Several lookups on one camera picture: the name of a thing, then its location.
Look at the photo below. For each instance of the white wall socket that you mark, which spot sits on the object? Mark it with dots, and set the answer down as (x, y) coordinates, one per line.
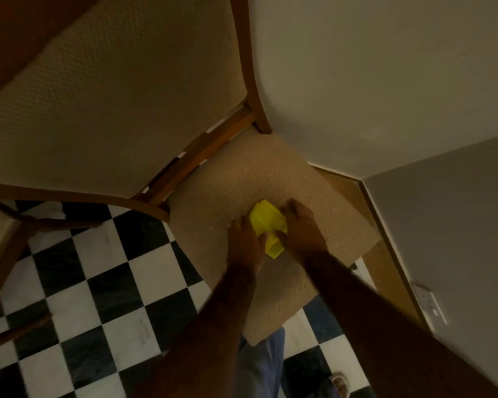
(430, 304)

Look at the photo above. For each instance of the person's left fingers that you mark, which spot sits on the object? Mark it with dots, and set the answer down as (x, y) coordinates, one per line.
(241, 225)

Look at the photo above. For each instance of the person's blue trouser leg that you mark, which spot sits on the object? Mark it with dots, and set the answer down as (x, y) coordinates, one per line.
(260, 368)

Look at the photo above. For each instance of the person's left hand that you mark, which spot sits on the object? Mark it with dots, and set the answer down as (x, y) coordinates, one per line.
(245, 246)

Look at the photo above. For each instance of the wooden chair with beige upholstery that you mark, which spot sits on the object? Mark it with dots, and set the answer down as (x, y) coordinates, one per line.
(108, 103)

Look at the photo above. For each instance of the wooden skirting board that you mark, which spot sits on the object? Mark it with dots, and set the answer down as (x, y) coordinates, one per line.
(384, 244)

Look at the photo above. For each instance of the person's right fingers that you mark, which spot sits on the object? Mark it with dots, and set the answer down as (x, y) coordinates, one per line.
(296, 208)

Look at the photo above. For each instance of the person's right forearm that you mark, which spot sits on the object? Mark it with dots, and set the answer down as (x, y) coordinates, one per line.
(381, 331)

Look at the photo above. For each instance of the person's light slipper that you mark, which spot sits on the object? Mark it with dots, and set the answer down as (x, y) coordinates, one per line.
(340, 385)

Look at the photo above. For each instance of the person's right hand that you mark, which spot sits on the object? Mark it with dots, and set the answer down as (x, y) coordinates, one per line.
(303, 236)

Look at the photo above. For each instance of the person's left forearm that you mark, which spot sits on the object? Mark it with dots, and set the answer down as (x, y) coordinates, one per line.
(207, 335)

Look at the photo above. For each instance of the wooden chair frame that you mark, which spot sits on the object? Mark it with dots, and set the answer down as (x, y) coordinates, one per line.
(8, 244)

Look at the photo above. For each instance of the yellow cloth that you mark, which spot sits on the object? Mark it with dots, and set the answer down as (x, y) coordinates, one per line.
(267, 221)

